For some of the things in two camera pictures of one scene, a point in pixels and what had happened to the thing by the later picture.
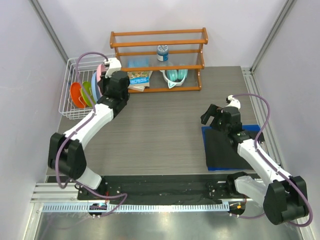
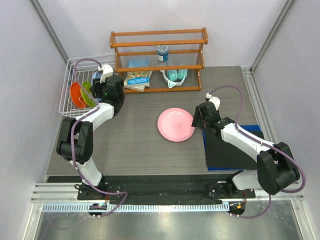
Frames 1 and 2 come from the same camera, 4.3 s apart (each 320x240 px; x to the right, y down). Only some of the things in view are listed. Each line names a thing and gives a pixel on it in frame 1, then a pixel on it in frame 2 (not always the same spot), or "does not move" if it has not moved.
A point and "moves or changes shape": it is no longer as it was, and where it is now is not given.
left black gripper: (106, 92) → (95, 90)
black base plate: (193, 188) does not move
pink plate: (100, 69) moves or changes shape
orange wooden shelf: (161, 60) does not move
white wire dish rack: (76, 69) does not move
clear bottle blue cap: (162, 53) does not move
